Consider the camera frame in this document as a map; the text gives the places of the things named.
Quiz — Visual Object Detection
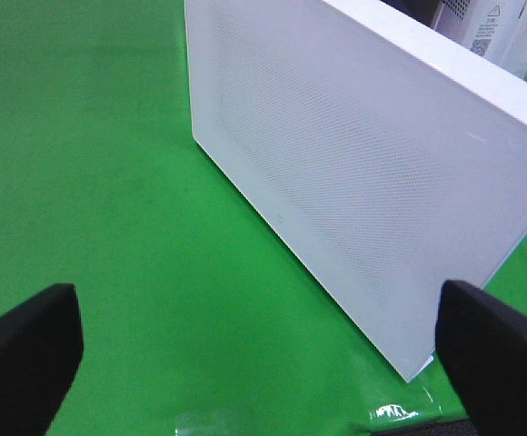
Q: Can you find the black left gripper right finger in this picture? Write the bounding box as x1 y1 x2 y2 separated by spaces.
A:
435 280 527 435

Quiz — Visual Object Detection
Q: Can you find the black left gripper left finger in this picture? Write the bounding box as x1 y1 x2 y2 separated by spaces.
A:
0 283 85 435

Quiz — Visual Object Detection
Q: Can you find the clear tape piece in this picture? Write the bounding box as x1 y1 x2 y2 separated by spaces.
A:
162 382 435 435

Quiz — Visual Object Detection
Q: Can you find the white microwave oven body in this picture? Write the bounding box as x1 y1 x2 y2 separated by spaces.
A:
433 0 527 97

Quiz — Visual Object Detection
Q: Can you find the white microwave door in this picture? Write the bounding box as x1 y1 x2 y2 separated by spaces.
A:
184 1 527 381

